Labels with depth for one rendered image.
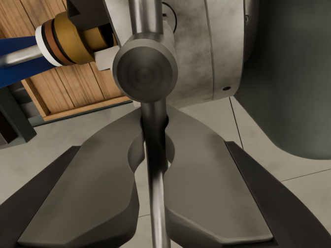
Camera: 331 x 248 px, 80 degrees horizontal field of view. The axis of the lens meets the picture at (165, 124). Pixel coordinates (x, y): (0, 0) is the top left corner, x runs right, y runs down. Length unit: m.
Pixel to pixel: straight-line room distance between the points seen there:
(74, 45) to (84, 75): 0.27
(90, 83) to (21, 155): 1.70
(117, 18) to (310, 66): 0.19
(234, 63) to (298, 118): 0.10
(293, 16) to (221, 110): 1.41
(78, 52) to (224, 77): 0.23
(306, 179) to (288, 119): 2.05
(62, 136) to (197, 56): 1.76
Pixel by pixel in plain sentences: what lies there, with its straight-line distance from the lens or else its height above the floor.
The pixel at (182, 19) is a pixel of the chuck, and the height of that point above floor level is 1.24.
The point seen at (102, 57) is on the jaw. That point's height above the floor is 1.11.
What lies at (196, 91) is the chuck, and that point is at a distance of 0.26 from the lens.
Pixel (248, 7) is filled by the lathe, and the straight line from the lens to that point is 0.27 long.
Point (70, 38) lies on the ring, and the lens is 0.36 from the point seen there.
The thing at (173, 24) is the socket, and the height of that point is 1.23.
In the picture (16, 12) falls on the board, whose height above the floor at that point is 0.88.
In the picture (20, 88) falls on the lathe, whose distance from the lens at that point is 0.76.
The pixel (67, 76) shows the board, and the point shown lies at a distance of 0.65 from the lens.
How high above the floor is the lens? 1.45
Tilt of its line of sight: 63 degrees down
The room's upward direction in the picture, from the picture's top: 177 degrees counter-clockwise
